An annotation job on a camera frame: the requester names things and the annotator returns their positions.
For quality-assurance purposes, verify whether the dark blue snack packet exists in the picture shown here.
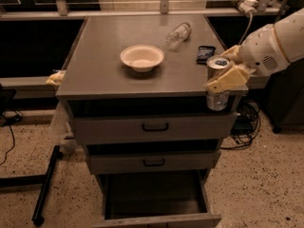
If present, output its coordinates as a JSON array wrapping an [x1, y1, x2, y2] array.
[[197, 46, 216, 64]]

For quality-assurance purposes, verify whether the white power strip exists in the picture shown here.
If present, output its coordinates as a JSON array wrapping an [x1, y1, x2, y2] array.
[[229, 0, 257, 15]]

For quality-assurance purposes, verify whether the white power cable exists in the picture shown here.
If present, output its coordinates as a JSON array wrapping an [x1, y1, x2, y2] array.
[[237, 12, 255, 46]]

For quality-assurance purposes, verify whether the grey drawer cabinet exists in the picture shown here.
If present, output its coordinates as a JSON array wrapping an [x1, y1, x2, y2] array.
[[57, 15, 244, 228]]

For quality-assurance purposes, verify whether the black stand leg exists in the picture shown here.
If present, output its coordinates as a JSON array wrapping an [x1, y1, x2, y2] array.
[[0, 145, 63, 227]]

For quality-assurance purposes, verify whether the black cable left floor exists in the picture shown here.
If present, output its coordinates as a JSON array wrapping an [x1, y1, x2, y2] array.
[[0, 107, 24, 166]]

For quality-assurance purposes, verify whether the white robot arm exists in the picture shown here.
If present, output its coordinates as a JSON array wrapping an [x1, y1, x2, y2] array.
[[205, 9, 304, 94]]

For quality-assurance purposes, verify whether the silver redbull can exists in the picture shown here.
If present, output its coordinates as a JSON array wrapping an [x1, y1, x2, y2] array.
[[206, 55, 230, 111]]

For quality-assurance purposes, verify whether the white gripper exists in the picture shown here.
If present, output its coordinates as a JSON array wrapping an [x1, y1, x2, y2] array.
[[206, 24, 290, 94]]

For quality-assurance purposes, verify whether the clear plastic bag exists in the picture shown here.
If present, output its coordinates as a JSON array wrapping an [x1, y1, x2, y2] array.
[[49, 102, 77, 155]]

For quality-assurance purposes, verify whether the bottom grey drawer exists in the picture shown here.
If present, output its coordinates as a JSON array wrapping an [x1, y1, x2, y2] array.
[[92, 170, 221, 228]]

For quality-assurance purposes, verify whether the top grey drawer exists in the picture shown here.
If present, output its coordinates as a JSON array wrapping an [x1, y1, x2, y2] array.
[[70, 112, 237, 145]]

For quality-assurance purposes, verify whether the white paper bowl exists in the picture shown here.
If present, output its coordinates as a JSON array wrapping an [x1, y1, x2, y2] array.
[[120, 45, 164, 72]]

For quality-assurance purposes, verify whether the black floor cables bundle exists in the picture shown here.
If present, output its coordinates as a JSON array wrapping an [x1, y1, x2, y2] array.
[[219, 98, 262, 150]]

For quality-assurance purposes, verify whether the grey metal shelf frame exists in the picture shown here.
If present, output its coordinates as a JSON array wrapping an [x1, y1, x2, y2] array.
[[0, 0, 304, 100]]

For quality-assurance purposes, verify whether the yellow cloth rag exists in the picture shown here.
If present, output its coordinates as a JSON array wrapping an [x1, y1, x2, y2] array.
[[46, 70, 66, 86]]

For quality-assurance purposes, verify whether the grey drawer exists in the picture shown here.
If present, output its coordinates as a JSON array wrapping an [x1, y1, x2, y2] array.
[[92, 170, 221, 228], [70, 112, 237, 145], [85, 150, 220, 175]]

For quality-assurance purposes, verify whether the clear plastic bottle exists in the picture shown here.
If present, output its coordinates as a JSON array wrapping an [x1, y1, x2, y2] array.
[[166, 22, 192, 50]]

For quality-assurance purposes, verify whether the middle grey drawer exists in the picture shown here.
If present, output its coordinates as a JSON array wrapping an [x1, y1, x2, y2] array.
[[85, 150, 220, 175]]

